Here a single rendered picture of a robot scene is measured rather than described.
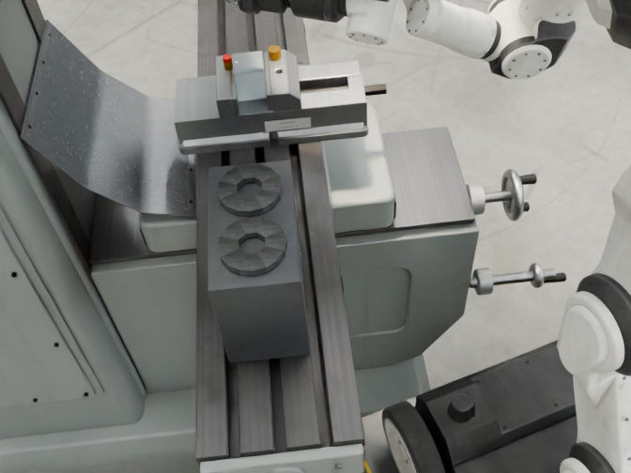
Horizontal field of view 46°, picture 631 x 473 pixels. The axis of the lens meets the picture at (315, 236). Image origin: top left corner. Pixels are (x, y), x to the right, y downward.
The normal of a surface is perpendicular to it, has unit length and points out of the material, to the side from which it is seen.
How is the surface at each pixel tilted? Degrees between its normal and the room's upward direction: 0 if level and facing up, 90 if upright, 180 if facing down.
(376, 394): 0
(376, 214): 90
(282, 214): 0
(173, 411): 0
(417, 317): 90
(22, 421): 80
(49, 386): 89
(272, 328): 90
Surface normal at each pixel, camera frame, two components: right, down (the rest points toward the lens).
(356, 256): 0.10, 0.77
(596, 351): -0.93, 0.32
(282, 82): -0.06, -0.62
